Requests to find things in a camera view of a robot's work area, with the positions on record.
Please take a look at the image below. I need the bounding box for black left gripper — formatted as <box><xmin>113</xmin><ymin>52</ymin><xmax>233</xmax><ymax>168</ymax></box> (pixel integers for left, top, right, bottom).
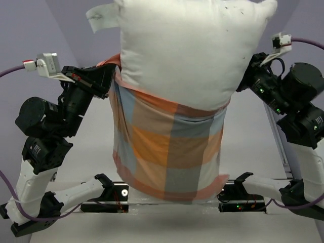
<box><xmin>60</xmin><ymin>60</ymin><xmax>118</xmax><ymax>135</ymax></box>

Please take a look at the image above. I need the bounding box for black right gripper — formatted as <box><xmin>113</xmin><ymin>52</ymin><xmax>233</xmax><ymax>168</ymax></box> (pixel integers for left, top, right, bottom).
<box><xmin>222</xmin><ymin>51</ymin><xmax>294</xmax><ymax>116</ymax></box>

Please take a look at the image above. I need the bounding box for white pillow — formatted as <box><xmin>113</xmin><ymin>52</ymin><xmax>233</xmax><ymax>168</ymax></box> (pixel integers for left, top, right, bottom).
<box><xmin>112</xmin><ymin>0</ymin><xmax>278</xmax><ymax>111</ymax></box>

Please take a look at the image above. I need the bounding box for colourful checked pillowcase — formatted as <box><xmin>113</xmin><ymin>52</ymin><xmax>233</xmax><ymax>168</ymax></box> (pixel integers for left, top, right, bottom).
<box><xmin>101</xmin><ymin>54</ymin><xmax>229</xmax><ymax>204</ymax></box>

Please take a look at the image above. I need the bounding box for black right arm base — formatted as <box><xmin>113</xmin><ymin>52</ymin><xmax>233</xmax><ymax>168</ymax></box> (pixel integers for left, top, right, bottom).
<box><xmin>217</xmin><ymin>180</ymin><xmax>267</xmax><ymax>213</ymax></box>

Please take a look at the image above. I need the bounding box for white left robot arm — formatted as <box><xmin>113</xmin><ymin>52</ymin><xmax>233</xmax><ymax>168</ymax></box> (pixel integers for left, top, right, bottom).
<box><xmin>1</xmin><ymin>64</ymin><xmax>116</xmax><ymax>237</ymax></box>

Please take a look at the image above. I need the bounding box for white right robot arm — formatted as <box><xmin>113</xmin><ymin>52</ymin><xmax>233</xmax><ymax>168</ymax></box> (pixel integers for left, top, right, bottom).
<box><xmin>233</xmin><ymin>53</ymin><xmax>323</xmax><ymax>220</ymax></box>

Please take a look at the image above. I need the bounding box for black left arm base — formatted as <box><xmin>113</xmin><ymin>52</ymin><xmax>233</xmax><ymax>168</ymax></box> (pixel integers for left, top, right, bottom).
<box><xmin>80</xmin><ymin>174</ymin><xmax>129</xmax><ymax>213</ymax></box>

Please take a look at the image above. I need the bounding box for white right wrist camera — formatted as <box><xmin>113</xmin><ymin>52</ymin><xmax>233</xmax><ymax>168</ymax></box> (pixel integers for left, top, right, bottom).
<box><xmin>260</xmin><ymin>32</ymin><xmax>292</xmax><ymax>66</ymax></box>

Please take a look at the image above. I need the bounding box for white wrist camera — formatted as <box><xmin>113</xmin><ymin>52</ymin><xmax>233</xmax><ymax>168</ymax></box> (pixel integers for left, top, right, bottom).
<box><xmin>260</xmin><ymin>32</ymin><xmax>292</xmax><ymax>66</ymax></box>
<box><xmin>23</xmin><ymin>53</ymin><xmax>74</xmax><ymax>83</ymax></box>

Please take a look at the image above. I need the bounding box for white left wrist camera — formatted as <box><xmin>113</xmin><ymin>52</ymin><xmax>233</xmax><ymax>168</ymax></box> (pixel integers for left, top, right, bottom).
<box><xmin>23</xmin><ymin>53</ymin><xmax>74</xmax><ymax>83</ymax></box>

